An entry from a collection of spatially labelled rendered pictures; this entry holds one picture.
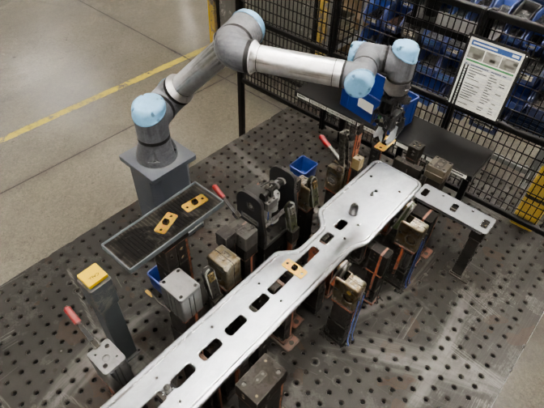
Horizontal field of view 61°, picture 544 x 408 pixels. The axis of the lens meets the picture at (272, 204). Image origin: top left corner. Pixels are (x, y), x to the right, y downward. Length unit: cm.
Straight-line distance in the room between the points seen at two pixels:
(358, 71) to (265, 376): 84
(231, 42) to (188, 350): 87
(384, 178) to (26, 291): 145
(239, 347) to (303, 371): 37
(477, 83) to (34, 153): 301
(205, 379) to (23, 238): 210
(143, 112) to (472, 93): 128
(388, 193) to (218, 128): 217
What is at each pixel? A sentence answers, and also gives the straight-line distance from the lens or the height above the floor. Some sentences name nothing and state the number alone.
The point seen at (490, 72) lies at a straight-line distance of 200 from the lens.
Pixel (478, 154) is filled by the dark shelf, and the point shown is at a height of 103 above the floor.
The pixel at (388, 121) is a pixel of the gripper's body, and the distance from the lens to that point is 148.
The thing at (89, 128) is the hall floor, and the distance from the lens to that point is 393.
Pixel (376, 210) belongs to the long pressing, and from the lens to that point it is 173.
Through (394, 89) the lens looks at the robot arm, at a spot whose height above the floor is 149.
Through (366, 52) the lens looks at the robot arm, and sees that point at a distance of 138.
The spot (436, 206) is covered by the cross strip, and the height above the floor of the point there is 100.
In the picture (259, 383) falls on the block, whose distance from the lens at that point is 129.
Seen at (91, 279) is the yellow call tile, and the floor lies 116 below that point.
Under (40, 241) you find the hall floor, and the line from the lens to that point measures 316.
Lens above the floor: 222
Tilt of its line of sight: 46 degrees down
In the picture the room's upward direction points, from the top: 2 degrees clockwise
